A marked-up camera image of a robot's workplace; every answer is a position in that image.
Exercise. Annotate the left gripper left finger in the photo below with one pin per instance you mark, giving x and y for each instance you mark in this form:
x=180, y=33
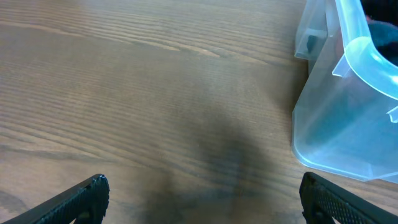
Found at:
x=84, y=203

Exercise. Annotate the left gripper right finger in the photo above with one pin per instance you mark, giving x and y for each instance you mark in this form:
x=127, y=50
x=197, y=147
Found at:
x=324, y=202

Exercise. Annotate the black hooded sweatshirt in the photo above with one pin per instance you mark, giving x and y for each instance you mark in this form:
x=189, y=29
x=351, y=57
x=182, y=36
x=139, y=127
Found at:
x=381, y=16

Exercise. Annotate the clear plastic storage bin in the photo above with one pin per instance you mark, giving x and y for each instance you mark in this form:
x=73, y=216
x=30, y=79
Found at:
x=345, y=120

